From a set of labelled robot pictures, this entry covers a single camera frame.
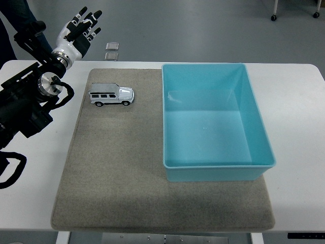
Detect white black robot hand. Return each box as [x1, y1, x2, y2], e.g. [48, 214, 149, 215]
[52, 7, 103, 62]

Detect white toy car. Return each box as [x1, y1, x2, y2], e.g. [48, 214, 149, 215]
[88, 82, 135, 107]

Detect blue plastic box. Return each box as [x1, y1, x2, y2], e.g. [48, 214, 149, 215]
[161, 63, 277, 182]

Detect person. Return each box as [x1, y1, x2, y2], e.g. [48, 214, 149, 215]
[0, 0, 54, 67]

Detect grey-brown felt mat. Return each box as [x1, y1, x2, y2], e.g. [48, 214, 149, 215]
[50, 68, 276, 233]

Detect white table leg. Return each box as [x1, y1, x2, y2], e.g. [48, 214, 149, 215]
[55, 231, 71, 244]
[250, 232, 265, 244]

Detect white cart leg with caster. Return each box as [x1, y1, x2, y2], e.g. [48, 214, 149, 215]
[312, 0, 322, 19]
[270, 0, 279, 22]

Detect grey metal plate with screws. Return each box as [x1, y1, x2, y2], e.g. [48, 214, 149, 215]
[101, 234, 229, 244]

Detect black table control panel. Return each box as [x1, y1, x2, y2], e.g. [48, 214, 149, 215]
[287, 232, 325, 239]

